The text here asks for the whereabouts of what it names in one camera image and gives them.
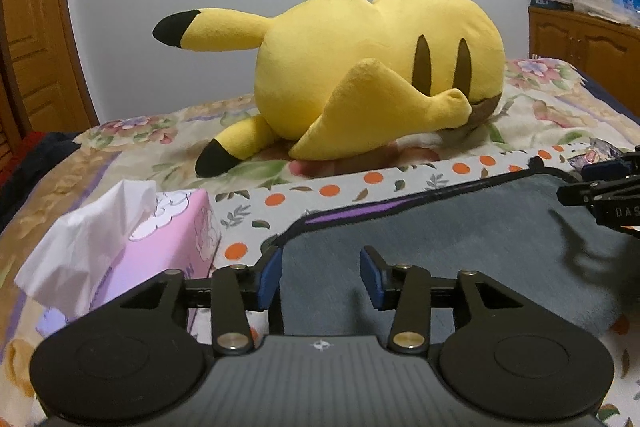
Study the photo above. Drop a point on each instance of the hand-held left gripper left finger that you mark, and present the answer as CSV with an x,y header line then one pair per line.
x,y
270,281

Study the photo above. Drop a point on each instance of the dark blue blanket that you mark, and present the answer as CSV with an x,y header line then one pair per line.
x,y
30,172

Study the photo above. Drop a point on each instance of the grey towel with purple border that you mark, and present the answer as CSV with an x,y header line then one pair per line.
x,y
500,232

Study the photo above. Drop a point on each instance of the blue packet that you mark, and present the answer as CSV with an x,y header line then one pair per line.
x,y
627,7

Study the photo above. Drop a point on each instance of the clear plastic bag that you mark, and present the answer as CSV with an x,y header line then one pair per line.
x,y
592,2

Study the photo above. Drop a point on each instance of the pink tissue box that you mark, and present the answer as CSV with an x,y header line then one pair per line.
x,y
165,252

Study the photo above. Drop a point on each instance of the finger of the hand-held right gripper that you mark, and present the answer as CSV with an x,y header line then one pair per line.
x,y
580,194
605,169

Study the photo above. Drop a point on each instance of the yellow plush toy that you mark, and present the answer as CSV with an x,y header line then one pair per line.
x,y
350,72

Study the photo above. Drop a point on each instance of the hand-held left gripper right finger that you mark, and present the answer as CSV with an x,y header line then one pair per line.
x,y
370,281

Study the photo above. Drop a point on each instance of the white tissue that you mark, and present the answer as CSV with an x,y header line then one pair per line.
x,y
85,252

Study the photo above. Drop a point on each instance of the wooden cabinet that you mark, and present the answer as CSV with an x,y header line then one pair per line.
x,y
585,42

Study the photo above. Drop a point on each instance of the wooden wardrobe door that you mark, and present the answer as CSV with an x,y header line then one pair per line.
x,y
35,32

